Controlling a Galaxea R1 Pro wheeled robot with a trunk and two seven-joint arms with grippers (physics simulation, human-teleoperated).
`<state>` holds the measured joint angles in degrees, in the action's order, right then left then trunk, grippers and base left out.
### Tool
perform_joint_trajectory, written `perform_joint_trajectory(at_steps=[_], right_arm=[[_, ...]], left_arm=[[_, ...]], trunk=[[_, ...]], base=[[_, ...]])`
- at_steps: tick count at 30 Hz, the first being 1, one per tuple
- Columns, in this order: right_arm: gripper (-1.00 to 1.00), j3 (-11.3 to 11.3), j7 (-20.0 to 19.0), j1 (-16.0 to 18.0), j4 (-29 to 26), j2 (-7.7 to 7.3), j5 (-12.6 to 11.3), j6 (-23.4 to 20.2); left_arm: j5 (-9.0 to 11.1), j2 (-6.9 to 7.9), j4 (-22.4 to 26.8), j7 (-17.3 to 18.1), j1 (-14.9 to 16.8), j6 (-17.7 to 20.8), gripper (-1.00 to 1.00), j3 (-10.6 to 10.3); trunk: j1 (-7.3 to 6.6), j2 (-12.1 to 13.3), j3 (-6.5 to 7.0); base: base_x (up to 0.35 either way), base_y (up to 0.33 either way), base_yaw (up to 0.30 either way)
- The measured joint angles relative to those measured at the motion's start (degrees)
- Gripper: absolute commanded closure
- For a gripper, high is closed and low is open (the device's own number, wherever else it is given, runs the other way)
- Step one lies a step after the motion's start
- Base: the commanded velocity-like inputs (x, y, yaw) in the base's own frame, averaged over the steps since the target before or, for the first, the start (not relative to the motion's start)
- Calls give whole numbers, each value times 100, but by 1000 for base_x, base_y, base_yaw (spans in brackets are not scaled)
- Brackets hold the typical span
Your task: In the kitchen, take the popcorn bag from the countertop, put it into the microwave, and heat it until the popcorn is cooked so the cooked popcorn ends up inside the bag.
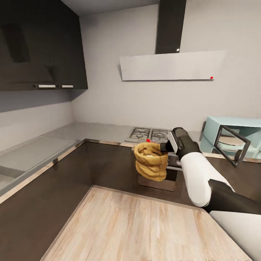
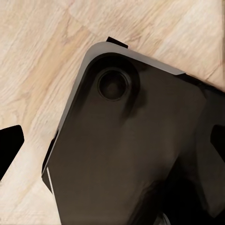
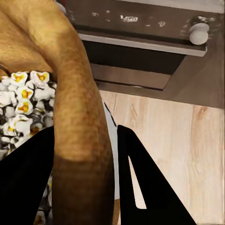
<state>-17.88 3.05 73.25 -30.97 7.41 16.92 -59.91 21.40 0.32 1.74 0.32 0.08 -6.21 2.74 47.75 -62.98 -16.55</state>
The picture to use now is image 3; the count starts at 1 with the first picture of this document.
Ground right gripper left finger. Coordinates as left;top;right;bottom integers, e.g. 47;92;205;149
0;127;54;225

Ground popcorn bag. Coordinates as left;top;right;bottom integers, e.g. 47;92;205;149
0;0;120;225

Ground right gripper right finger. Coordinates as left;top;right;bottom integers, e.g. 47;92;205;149
117;125;197;225

